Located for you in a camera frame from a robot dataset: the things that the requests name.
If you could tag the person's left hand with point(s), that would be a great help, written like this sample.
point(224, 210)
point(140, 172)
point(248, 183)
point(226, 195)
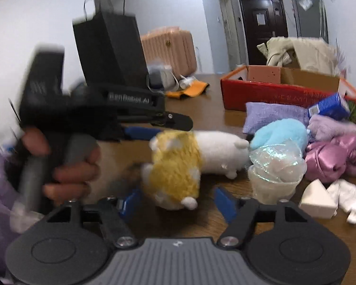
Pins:
point(72, 181)

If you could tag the light blue plush toy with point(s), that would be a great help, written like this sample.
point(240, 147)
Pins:
point(280, 131)

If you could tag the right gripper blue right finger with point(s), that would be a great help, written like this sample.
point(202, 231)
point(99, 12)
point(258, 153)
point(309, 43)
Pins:
point(232, 208)

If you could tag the plastic cup with wrap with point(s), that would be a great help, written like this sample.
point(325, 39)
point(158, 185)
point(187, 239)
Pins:
point(275, 171)

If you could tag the grey refrigerator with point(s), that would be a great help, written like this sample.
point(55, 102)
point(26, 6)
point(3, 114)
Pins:
point(310, 18)

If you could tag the pink ribbed suitcase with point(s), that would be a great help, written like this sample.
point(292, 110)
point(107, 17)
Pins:
point(171, 46)

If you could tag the white electronic device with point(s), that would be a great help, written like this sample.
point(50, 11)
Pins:
point(161, 79)

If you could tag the pink layered sponge block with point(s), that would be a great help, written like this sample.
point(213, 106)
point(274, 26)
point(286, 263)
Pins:
point(268, 74)

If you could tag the white wedge sponge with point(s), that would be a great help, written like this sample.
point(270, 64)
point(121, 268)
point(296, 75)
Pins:
point(317, 202)

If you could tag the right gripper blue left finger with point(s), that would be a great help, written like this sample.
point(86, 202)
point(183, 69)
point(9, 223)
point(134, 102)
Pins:
point(127, 205)

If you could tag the white tissue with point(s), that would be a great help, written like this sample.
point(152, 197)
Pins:
point(344, 195)

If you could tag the lilac towel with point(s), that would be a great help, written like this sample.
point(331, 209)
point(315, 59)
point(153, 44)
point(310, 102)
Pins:
point(324, 128)

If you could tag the dark entrance door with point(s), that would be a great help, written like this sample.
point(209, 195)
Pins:
point(262, 20)

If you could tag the black paper shopping bag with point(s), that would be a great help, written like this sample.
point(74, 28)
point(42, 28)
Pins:
point(109, 47)

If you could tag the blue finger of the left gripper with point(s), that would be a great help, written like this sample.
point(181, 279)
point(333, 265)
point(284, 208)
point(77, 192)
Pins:
point(160, 121)

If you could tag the yellow white plush toy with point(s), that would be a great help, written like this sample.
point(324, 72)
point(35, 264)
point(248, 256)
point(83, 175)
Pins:
point(179, 158)

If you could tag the purple knitted pouch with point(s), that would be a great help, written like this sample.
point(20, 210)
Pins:
point(260, 114)

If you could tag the beige coat on chair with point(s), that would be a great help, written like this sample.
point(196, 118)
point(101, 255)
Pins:
point(311, 54)

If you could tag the purple satin cloth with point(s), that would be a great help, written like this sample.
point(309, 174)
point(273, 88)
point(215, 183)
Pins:
point(329, 161)

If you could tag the blue white carton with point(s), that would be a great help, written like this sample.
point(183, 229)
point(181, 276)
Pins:
point(334, 106)

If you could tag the red cardboard box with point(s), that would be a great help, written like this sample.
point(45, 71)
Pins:
point(297, 87)

